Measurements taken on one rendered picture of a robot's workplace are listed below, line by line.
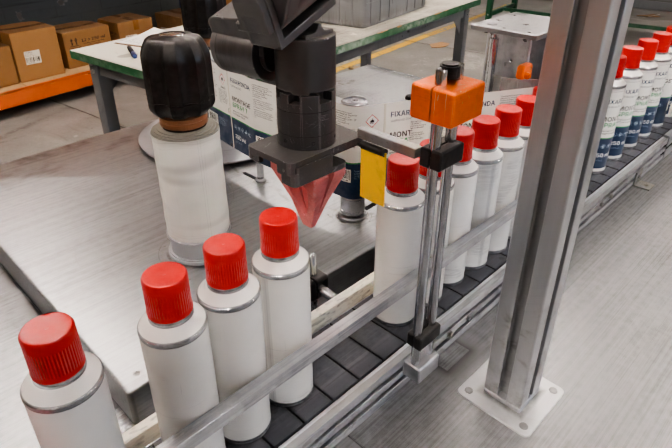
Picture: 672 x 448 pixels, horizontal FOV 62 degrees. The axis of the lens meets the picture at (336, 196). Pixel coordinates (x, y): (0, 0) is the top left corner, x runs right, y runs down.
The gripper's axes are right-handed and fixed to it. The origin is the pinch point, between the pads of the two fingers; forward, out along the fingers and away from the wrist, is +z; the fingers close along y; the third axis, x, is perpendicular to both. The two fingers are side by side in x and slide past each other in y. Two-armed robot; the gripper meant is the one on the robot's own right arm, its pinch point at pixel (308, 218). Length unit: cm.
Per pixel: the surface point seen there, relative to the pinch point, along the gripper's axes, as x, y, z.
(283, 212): 5.9, 8.3, -6.6
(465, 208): 8.7, -17.1, 2.2
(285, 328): 7.9, 10.5, 3.7
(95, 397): 8.3, 27.2, -1.2
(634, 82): 9, -69, -2
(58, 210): -46.9, 10.4, 13.7
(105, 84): -168, -52, 34
